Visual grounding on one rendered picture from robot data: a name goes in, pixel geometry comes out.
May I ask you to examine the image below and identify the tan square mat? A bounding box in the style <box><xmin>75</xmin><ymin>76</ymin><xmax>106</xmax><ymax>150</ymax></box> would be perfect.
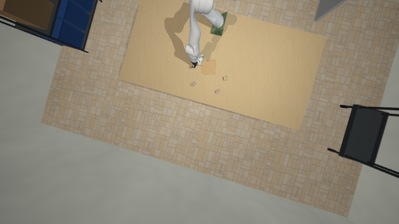
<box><xmin>201</xmin><ymin>60</ymin><xmax>216</xmax><ymax>74</ymax></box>

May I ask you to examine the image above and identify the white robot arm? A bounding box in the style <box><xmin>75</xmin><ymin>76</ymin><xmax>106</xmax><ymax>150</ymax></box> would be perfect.
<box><xmin>185</xmin><ymin>0</ymin><xmax>224</xmax><ymax>65</ymax></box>

